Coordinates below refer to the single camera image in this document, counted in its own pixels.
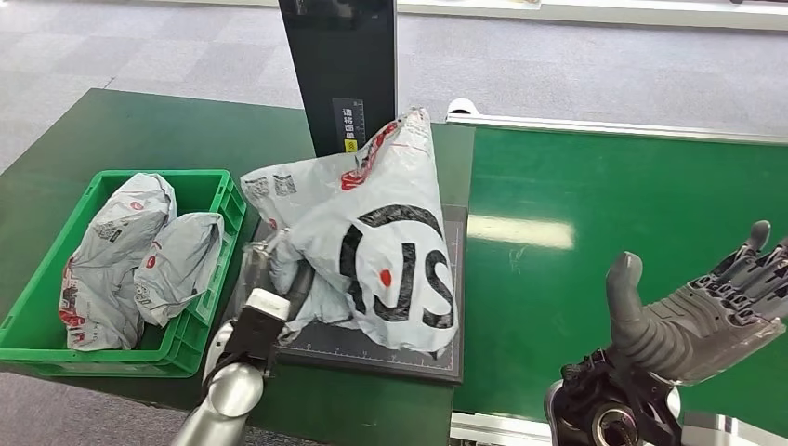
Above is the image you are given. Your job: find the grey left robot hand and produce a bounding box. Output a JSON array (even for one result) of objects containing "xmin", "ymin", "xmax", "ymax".
[{"xmin": 236, "ymin": 230, "xmax": 316, "ymax": 309}]

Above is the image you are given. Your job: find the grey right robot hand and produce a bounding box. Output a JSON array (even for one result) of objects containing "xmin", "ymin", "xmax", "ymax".
[{"xmin": 605, "ymin": 219, "xmax": 788, "ymax": 387}]

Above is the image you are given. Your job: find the large grey black-print courier bag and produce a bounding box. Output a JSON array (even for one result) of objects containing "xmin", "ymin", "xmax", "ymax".
[{"xmin": 239, "ymin": 107, "xmax": 461, "ymax": 360}]

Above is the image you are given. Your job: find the green conveyor belt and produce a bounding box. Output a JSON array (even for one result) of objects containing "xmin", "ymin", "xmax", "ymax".
[{"xmin": 452, "ymin": 125, "xmax": 788, "ymax": 439}]

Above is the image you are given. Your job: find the black inbound scanner machine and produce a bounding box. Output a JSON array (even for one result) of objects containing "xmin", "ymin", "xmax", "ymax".
[{"xmin": 215, "ymin": 0, "xmax": 467, "ymax": 387}]

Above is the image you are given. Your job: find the white conveyor roller cap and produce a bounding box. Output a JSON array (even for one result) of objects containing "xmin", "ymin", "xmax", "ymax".
[{"xmin": 445, "ymin": 98, "xmax": 480, "ymax": 119}]

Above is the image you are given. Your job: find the green plastic crate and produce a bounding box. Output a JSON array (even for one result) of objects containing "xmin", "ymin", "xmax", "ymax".
[{"xmin": 0, "ymin": 169, "xmax": 248, "ymax": 379}]

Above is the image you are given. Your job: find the small grey courier bag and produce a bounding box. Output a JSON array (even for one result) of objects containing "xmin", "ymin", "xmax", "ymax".
[{"xmin": 132, "ymin": 211, "xmax": 226, "ymax": 328}]

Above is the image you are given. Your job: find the black and yellow column label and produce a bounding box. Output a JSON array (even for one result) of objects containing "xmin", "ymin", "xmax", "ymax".
[{"xmin": 331, "ymin": 96, "xmax": 367, "ymax": 156}]

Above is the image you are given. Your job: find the long grey courier bag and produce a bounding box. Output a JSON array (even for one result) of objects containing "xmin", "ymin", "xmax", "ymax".
[{"xmin": 58, "ymin": 172, "xmax": 177, "ymax": 353}]

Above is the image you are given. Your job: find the white background ledge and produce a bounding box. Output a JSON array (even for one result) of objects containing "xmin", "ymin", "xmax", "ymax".
[{"xmin": 395, "ymin": 0, "xmax": 788, "ymax": 32}]

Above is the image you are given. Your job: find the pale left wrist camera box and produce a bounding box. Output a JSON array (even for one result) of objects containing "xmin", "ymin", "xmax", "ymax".
[{"xmin": 243, "ymin": 287, "xmax": 293, "ymax": 323}]

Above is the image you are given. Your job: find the long aluminium conveyor rail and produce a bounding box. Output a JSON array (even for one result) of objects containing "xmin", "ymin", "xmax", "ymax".
[{"xmin": 444, "ymin": 111, "xmax": 788, "ymax": 147}]

